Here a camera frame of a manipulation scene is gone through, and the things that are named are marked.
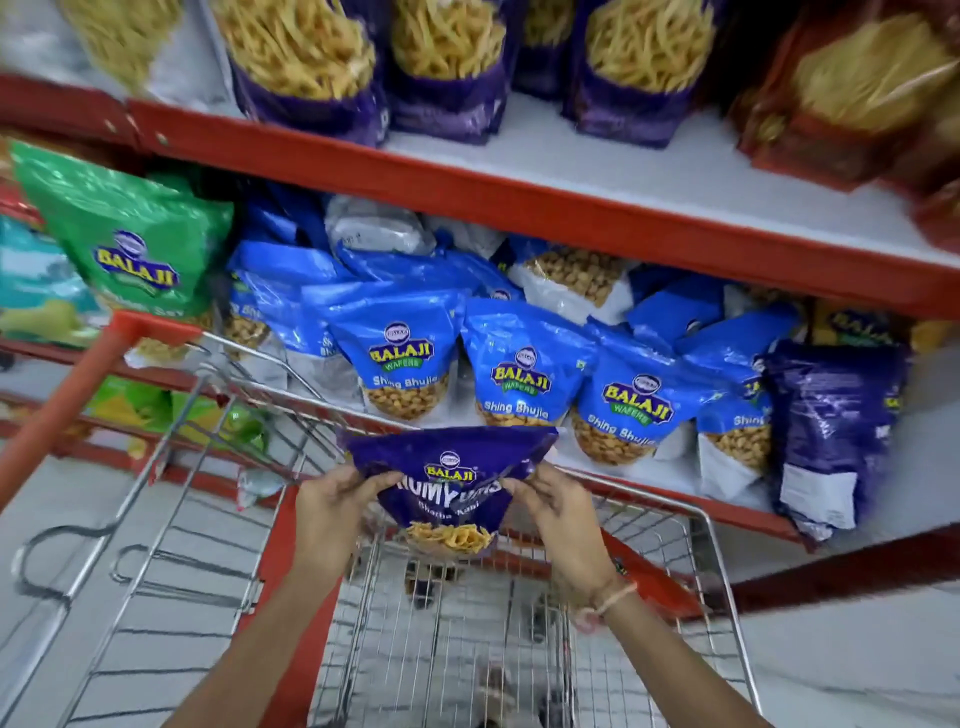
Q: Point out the person's left hand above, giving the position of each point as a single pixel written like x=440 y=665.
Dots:
x=326 y=525

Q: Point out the person's right hand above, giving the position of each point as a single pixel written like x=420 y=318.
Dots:
x=566 y=536

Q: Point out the person's left thumb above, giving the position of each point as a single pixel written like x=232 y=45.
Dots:
x=376 y=484

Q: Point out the person's right thumb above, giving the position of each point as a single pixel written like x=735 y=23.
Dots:
x=523 y=491

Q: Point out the purple snack packet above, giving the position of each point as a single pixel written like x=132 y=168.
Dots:
x=450 y=480

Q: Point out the person's left forearm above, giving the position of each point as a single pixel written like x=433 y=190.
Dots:
x=251 y=660

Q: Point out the person's right forearm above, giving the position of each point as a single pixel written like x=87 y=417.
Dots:
x=675 y=660

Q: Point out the row of blue peanut packets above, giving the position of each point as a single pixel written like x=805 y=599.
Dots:
x=517 y=367

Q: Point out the pink thread wristband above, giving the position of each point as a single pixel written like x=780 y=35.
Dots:
x=606 y=604

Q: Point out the green and yellow snack packet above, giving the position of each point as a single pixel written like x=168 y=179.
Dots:
x=176 y=416

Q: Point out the red metal shelving unit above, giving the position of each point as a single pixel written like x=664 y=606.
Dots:
x=570 y=191

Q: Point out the purple crinkled snack bag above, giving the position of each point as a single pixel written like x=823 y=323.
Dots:
x=829 y=427

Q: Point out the teal snack packet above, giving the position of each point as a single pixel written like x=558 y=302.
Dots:
x=41 y=285

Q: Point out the purple bag of yellow sticks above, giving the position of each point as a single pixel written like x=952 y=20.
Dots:
x=645 y=75
x=307 y=67
x=450 y=75
x=544 y=52

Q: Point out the clear bag of yellow sticks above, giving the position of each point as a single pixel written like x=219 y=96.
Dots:
x=127 y=37

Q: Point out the red bag of thin noodles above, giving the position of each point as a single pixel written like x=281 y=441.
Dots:
x=847 y=90

